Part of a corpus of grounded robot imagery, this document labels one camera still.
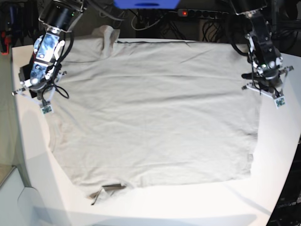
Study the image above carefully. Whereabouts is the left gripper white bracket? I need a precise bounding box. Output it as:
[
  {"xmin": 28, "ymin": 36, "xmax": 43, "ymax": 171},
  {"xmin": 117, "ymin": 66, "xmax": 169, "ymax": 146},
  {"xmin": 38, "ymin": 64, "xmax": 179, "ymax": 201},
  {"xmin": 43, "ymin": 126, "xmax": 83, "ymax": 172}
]
[{"xmin": 241, "ymin": 66, "xmax": 294, "ymax": 101}]

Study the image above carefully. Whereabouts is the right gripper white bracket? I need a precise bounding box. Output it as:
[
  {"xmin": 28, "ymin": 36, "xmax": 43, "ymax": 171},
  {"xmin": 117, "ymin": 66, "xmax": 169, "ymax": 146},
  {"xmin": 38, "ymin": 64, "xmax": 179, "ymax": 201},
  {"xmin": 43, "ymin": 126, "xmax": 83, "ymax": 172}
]
[{"xmin": 12, "ymin": 71, "xmax": 68, "ymax": 113}]

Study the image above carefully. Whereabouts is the beige t-shirt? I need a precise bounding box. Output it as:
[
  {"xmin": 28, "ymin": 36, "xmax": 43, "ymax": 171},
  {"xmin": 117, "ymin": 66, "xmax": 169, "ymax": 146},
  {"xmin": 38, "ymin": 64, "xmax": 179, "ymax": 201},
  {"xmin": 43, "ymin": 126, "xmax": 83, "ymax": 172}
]
[{"xmin": 46, "ymin": 26, "xmax": 261, "ymax": 198}]

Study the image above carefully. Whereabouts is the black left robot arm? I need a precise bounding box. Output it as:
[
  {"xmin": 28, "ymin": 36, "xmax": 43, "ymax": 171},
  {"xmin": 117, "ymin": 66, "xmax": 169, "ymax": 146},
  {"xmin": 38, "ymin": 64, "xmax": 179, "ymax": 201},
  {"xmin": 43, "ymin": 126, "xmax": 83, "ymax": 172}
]
[{"xmin": 230, "ymin": 0, "xmax": 294, "ymax": 109}]

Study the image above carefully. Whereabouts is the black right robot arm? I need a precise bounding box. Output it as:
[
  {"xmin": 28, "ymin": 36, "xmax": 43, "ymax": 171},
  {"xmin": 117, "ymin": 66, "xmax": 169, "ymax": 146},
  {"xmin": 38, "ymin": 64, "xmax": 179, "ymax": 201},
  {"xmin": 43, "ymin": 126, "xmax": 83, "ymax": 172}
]
[{"xmin": 12, "ymin": 0, "xmax": 86, "ymax": 114}]

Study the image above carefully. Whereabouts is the red black tool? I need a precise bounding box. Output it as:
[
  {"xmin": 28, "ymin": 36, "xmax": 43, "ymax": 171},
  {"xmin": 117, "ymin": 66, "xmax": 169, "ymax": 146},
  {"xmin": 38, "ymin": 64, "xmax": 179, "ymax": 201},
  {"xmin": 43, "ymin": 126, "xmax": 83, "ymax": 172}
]
[{"xmin": 0, "ymin": 31, "xmax": 11, "ymax": 55}]

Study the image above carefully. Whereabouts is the black power strip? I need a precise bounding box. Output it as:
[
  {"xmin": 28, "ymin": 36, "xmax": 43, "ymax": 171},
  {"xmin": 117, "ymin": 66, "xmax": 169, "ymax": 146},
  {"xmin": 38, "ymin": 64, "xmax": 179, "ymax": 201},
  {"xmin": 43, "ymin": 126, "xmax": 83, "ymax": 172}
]
[{"xmin": 177, "ymin": 9, "xmax": 228, "ymax": 19}]

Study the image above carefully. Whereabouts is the blue plastic box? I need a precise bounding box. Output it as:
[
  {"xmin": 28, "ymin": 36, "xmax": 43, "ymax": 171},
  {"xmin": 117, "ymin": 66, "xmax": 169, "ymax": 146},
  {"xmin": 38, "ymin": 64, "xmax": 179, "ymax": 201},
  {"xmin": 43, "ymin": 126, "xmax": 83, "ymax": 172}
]
[{"xmin": 113, "ymin": 0, "xmax": 180, "ymax": 9}]

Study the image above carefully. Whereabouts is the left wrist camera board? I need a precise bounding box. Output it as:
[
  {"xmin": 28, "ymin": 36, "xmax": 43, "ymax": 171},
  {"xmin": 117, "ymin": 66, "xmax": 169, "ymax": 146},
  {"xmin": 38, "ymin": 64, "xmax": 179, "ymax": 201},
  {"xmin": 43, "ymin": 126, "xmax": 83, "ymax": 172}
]
[{"xmin": 274, "ymin": 96, "xmax": 285, "ymax": 109}]

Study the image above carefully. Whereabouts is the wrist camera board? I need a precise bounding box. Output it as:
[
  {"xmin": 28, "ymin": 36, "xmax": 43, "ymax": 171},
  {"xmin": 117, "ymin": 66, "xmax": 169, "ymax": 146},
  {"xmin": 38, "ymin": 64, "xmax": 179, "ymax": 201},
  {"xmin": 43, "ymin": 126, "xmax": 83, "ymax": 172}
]
[
  {"xmin": 274, "ymin": 96, "xmax": 285, "ymax": 109},
  {"xmin": 40, "ymin": 105, "xmax": 53, "ymax": 114}
]

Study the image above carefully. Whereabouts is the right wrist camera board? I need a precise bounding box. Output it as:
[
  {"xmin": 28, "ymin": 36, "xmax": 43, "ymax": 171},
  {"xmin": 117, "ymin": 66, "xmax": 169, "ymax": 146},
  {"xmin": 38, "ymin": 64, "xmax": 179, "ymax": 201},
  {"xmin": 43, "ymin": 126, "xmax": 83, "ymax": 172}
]
[{"xmin": 40, "ymin": 105, "xmax": 53, "ymax": 114}]

